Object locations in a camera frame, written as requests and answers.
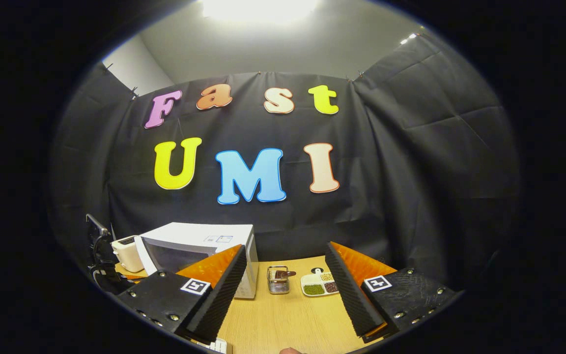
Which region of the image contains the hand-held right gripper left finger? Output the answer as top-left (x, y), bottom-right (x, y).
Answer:
top-left (116, 244), bottom-right (248, 345)

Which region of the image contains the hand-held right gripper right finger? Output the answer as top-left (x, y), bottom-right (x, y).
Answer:
top-left (325, 241), bottom-right (455, 344)

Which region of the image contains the white microwave oven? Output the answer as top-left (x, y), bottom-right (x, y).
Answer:
top-left (134, 222), bottom-right (259, 299)

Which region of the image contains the white toaster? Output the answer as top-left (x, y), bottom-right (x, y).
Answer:
top-left (111, 236), bottom-right (145, 273)

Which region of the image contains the white divided dish of beans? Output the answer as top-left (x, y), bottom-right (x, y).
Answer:
top-left (301, 268), bottom-right (340, 297)

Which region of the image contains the white slotted tray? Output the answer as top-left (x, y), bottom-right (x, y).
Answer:
top-left (196, 337), bottom-right (228, 354)

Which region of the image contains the black backdrop cloth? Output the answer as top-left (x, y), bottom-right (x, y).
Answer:
top-left (47, 32), bottom-right (522, 295)

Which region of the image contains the metal wire utensil basket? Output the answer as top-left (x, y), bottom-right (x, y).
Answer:
top-left (267, 265), bottom-right (291, 295)

